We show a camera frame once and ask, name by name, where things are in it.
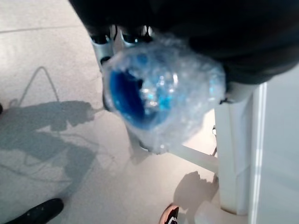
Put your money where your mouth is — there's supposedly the left robot hand black cloth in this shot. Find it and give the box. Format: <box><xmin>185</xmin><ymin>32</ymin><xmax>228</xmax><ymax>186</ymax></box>
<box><xmin>67</xmin><ymin>0</ymin><xmax>299</xmax><ymax>85</ymax></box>

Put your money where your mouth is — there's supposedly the blue crank handle bubble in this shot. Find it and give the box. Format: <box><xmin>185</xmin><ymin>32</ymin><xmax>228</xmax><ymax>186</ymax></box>
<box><xmin>101</xmin><ymin>32</ymin><xmax>228</xmax><ymax>155</ymax></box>

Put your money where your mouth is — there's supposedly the person's pink black shoe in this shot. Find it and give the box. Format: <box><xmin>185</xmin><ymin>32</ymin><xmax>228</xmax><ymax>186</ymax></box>
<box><xmin>158</xmin><ymin>203</ymin><xmax>180</xmax><ymax>224</ymax></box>

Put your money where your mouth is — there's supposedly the robot dark foot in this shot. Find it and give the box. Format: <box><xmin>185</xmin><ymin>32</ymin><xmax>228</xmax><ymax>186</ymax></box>
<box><xmin>4</xmin><ymin>197</ymin><xmax>64</xmax><ymax>224</ymax></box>

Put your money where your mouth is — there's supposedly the white bed frame crossbar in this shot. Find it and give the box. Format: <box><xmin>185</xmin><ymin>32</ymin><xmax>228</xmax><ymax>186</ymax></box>
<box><xmin>178</xmin><ymin>144</ymin><xmax>221</xmax><ymax>174</ymax></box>

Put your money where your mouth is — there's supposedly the thin grey floor cable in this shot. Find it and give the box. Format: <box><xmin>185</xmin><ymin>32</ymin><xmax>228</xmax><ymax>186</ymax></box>
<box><xmin>8</xmin><ymin>66</ymin><xmax>117</xmax><ymax>183</ymax></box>

